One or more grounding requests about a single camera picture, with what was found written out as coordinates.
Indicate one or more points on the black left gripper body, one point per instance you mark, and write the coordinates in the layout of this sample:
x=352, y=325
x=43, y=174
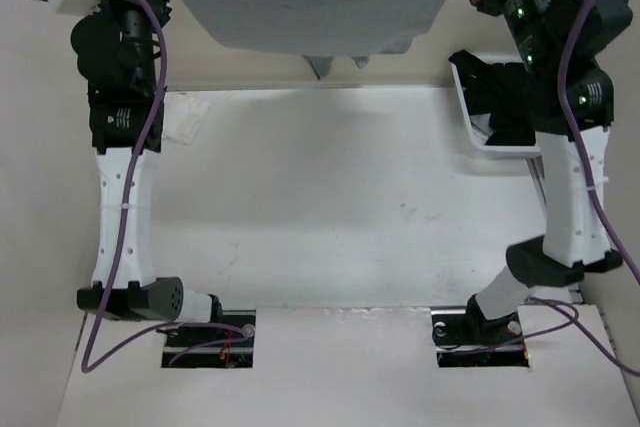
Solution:
x=132, y=15

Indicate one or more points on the grey tank top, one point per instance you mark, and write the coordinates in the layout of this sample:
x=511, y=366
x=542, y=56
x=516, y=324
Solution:
x=317, y=30

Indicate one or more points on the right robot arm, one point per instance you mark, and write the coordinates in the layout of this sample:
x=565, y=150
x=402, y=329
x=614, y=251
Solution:
x=570, y=101

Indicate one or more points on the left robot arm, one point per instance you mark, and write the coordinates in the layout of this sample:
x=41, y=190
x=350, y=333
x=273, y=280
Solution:
x=117, y=50

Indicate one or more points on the white folded tank top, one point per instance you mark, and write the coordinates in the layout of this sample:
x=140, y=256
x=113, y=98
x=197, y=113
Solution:
x=183, y=117

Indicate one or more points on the black tank top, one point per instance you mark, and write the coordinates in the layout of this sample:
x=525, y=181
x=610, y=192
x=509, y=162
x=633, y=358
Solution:
x=496, y=89

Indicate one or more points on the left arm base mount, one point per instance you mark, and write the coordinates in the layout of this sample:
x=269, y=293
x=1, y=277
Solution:
x=230, y=347

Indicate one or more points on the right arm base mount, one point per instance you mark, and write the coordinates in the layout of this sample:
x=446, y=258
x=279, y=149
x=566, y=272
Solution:
x=459, y=346

